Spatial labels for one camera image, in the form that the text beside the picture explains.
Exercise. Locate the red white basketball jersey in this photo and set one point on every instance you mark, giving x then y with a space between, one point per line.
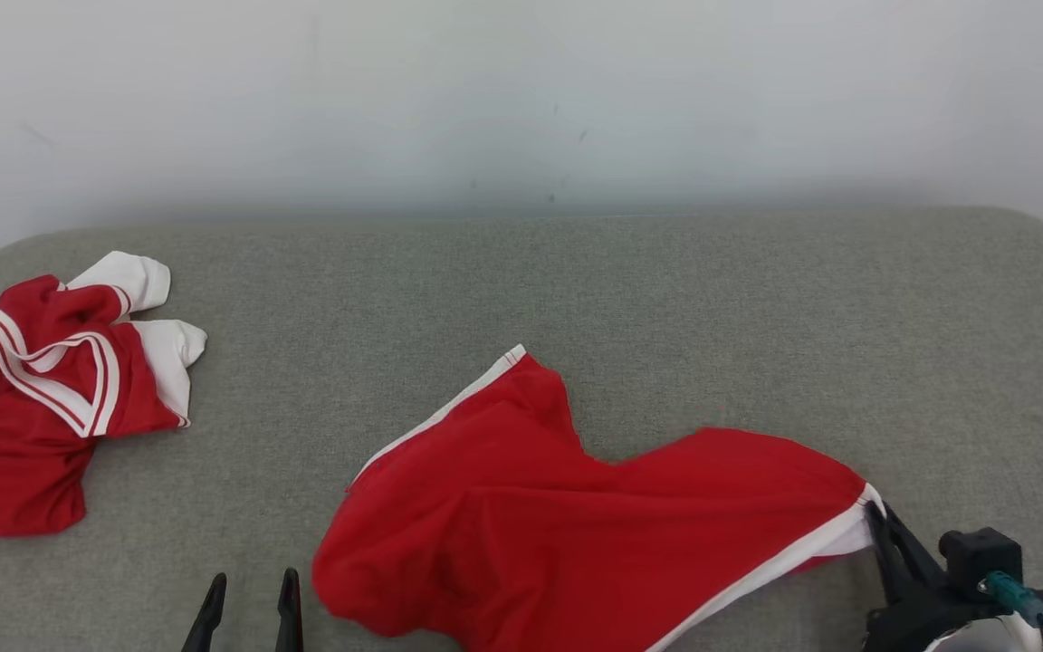
23 453

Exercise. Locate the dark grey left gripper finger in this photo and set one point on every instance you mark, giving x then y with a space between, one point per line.
290 616
206 620

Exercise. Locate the red shorts with white stripe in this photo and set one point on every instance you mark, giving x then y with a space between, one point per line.
531 525

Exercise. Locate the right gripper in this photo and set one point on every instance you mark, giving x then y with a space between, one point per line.
906 625

